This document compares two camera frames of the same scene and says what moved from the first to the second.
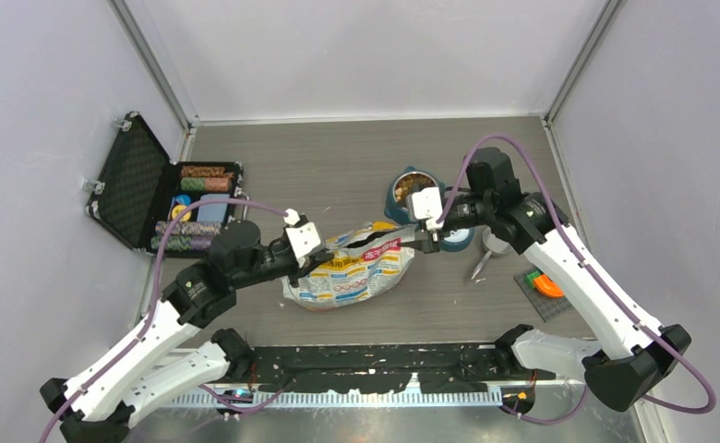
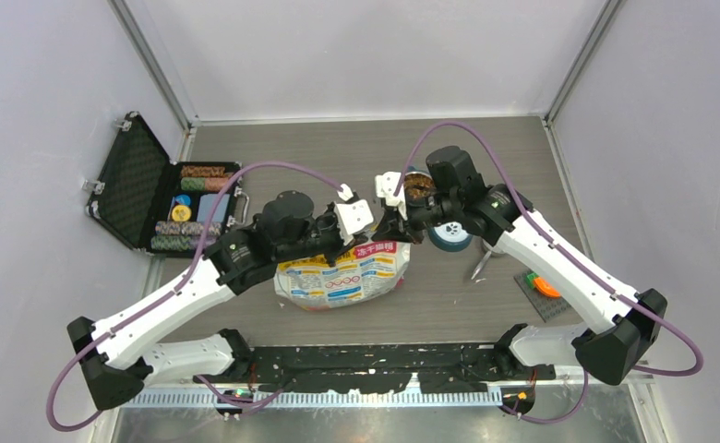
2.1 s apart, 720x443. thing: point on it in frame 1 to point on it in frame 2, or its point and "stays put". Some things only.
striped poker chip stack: x=188 y=228 stays put
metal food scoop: x=493 y=244 stays put
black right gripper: x=424 y=245 to x=391 y=227
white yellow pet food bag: x=367 y=262 stays put
